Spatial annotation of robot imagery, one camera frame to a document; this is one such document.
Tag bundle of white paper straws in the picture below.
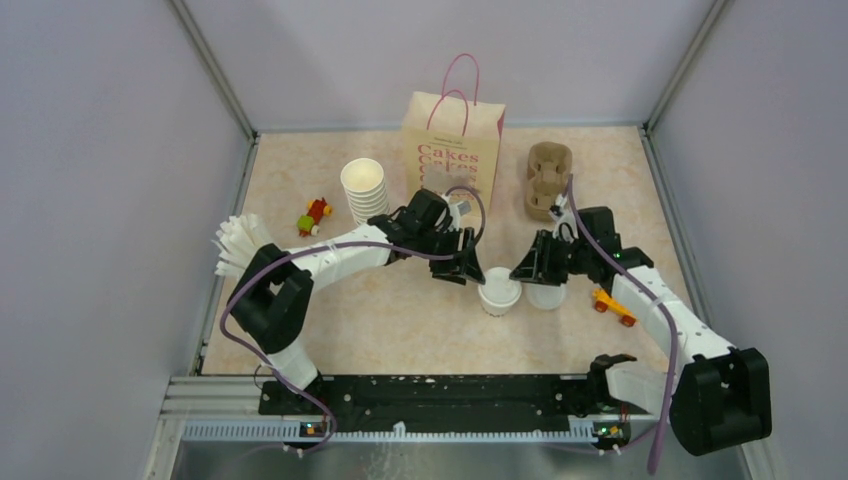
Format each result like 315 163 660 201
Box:
212 213 273 278

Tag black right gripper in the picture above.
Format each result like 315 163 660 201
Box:
510 230 592 287

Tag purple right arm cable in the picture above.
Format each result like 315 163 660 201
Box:
564 173 681 476

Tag stack of white paper cups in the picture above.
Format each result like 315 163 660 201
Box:
340 157 389 225

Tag cream Cakes paper bag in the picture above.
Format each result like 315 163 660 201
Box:
401 53 506 209

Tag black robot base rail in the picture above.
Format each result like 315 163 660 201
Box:
258 354 657 436

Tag brown pulp cup carrier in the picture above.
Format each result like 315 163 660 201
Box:
524 141 573 222

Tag grey slotted cable duct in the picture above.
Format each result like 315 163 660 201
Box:
182 420 597 443

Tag red green toy block figure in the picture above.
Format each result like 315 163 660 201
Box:
296 197 333 237

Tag stack of translucent lids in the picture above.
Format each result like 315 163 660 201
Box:
524 283 567 311

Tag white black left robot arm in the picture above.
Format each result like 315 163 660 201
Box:
214 188 485 414

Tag white paper coffee cup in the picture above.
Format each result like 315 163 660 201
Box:
478 290 521 317

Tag yellow toy car red wheels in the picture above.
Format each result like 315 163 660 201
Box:
592 288 637 328

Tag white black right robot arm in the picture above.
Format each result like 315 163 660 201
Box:
510 206 773 456

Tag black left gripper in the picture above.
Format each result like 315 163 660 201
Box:
415 226 484 286

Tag white plastic cup lid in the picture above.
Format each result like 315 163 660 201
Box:
478 267 522 305

